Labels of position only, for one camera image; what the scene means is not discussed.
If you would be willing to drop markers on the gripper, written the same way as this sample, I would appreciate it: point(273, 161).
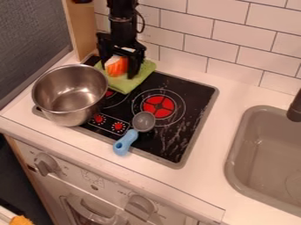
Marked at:
point(124, 47)

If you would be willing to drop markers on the orange toy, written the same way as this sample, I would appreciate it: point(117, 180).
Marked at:
point(117, 66)

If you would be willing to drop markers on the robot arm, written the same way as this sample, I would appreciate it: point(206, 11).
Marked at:
point(122, 20)

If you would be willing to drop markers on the silver pot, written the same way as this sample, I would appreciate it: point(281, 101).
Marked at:
point(69, 93)

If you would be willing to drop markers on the green cloth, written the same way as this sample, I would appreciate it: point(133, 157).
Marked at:
point(129, 79)

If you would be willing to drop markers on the toy stove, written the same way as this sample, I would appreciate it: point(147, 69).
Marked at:
point(157, 113)

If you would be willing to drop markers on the toy sink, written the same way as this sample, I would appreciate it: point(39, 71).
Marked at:
point(265, 160)

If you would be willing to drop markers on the tap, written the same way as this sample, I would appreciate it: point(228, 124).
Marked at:
point(294, 108)

